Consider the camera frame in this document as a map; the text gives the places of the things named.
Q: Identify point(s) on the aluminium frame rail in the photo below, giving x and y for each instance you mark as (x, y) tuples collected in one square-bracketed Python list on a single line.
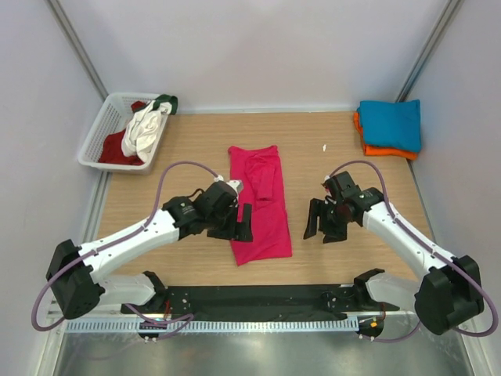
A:
[(54, 309)]

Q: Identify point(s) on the dark red t shirt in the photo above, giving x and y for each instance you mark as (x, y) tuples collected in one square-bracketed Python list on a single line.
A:
[(113, 154)]

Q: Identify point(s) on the folded orange t shirt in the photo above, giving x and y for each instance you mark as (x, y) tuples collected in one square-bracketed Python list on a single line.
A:
[(376, 151)]

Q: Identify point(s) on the pink t shirt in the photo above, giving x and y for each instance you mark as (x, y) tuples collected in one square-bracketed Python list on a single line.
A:
[(261, 173)]

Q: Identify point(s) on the white plastic basket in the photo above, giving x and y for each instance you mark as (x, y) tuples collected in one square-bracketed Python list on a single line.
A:
[(114, 115)]

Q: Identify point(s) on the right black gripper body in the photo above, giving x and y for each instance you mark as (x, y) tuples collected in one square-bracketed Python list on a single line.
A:
[(337, 204)]

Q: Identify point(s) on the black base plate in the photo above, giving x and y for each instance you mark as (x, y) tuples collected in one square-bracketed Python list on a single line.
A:
[(276, 303)]

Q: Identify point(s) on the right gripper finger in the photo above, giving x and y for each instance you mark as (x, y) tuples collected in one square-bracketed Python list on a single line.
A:
[(314, 219), (333, 234)]

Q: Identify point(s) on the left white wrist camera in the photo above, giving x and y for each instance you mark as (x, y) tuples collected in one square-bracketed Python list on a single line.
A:
[(235, 184)]

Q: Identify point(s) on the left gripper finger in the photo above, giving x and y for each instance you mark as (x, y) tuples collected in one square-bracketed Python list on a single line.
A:
[(221, 234), (243, 231)]

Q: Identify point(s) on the white green t shirt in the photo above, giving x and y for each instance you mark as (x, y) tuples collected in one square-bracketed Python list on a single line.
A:
[(143, 130)]

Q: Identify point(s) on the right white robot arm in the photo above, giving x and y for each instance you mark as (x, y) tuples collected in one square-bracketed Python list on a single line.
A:
[(450, 291)]

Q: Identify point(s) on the white slotted cable duct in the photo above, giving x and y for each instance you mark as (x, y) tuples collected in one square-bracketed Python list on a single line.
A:
[(136, 325)]

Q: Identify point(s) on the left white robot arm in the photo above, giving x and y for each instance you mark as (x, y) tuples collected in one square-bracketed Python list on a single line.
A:
[(81, 277)]

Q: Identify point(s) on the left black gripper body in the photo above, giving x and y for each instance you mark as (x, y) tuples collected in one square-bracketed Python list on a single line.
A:
[(227, 218)]

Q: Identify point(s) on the folded blue t shirt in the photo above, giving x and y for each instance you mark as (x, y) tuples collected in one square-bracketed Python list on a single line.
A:
[(391, 125)]

